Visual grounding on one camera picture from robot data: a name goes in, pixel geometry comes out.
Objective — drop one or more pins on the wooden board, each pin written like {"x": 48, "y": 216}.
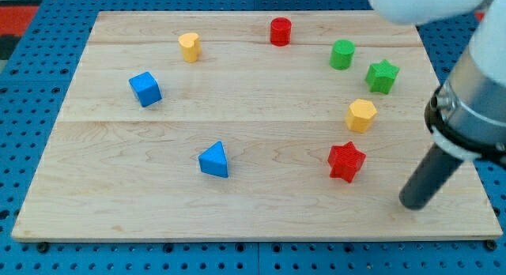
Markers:
{"x": 114, "y": 171}

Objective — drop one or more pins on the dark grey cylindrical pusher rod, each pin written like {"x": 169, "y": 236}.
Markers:
{"x": 431, "y": 174}

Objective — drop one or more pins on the yellow heart block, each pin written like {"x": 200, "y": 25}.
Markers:
{"x": 189, "y": 44}

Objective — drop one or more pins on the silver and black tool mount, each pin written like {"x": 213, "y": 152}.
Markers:
{"x": 466, "y": 114}

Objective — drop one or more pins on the green cylinder block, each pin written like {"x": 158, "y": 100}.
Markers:
{"x": 341, "y": 54}

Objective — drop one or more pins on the blue cube block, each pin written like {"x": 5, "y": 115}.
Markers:
{"x": 145, "y": 89}

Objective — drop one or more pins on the green star block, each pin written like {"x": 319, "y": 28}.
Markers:
{"x": 381, "y": 76}

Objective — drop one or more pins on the yellow hexagon block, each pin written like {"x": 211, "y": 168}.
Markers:
{"x": 360, "y": 115}

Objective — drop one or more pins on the red star block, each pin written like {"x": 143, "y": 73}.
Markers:
{"x": 345, "y": 161}

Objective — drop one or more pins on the blue triangle block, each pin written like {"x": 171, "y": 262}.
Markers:
{"x": 213, "y": 161}

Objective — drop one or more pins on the red cylinder block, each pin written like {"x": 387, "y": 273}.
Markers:
{"x": 280, "y": 31}

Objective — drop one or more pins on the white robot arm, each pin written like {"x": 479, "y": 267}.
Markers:
{"x": 487, "y": 44}

